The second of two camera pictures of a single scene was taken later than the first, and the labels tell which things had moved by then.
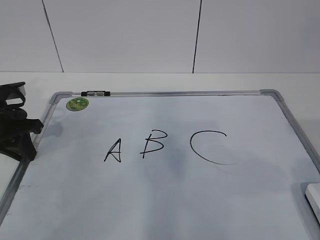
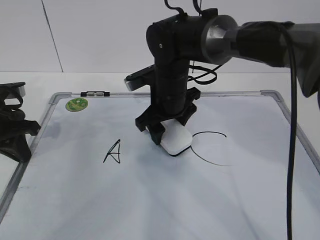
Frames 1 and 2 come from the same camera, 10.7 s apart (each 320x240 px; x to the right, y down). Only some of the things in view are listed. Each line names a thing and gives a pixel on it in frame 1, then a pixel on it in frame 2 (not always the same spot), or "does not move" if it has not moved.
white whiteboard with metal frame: (206, 165) does not move
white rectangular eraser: (312, 193) to (175, 138)
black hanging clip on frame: (95, 93) does not move
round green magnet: (77, 104) does not move
